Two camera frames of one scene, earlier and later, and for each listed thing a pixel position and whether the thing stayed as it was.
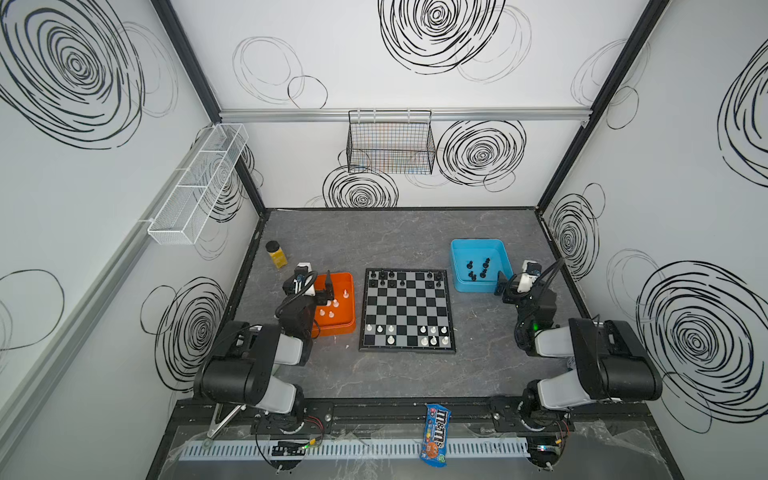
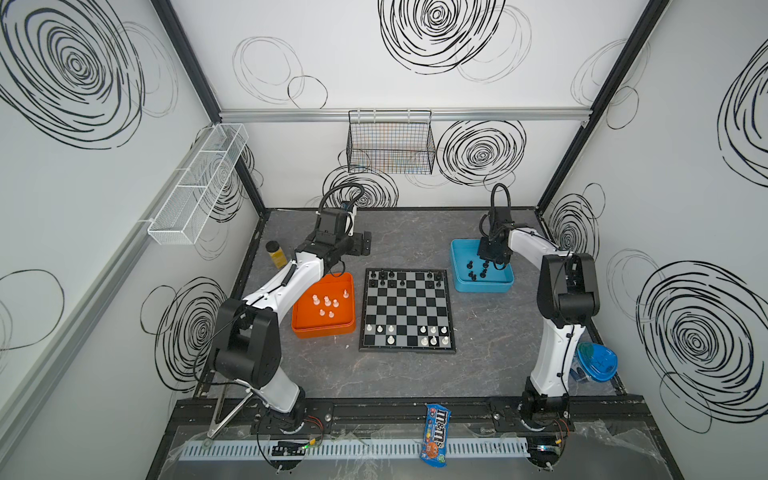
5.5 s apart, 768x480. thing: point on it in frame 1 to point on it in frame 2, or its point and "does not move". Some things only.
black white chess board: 407,310 does not move
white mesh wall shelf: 184,211 does not move
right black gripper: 541,290 to 491,255
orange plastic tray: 337,317 does not move
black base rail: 192,417 does not move
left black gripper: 321,293 to 363,243
